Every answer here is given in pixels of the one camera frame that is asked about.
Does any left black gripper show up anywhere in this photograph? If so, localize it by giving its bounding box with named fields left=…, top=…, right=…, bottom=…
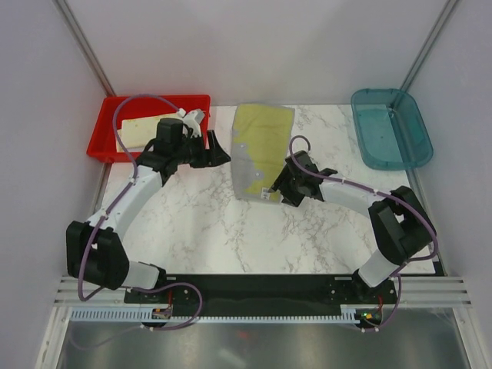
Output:
left=173, top=131, right=230, bottom=169

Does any right aluminium frame post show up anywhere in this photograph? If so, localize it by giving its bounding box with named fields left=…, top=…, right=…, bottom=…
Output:
left=400, top=0, right=461, bottom=91

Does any left aluminium frame post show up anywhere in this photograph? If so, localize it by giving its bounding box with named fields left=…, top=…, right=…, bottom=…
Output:
left=53, top=0, right=116, bottom=97

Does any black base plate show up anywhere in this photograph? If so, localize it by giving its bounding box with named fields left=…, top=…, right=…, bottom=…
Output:
left=123, top=273, right=401, bottom=318

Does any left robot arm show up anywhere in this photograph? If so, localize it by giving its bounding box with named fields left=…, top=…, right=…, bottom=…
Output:
left=66, top=118, right=231, bottom=303

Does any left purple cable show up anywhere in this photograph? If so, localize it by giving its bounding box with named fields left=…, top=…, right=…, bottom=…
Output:
left=77, top=94, right=203, bottom=331

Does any aluminium frame post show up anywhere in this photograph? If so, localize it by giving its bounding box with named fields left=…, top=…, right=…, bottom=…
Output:
left=53, top=0, right=116, bottom=97
left=400, top=0, right=461, bottom=91

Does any pale yellow patterned towel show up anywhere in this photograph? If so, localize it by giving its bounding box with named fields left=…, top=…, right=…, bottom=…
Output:
left=117, top=113, right=178, bottom=152

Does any white slotted cable duct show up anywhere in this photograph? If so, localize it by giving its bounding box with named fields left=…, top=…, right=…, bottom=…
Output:
left=69, top=305, right=362, bottom=324

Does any red plastic tray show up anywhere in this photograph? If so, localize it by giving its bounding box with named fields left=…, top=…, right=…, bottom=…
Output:
left=86, top=95, right=211, bottom=163

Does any teal plastic basket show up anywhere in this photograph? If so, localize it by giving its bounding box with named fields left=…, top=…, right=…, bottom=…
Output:
left=351, top=88, right=434, bottom=171

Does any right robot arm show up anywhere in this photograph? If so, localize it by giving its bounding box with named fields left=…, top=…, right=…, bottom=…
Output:
left=269, top=151, right=437, bottom=303

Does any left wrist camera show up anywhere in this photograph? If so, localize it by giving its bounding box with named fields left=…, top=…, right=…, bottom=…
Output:
left=183, top=109, right=204, bottom=137

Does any grey white towel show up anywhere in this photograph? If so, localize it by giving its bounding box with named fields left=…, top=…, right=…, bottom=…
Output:
left=231, top=104, right=295, bottom=204

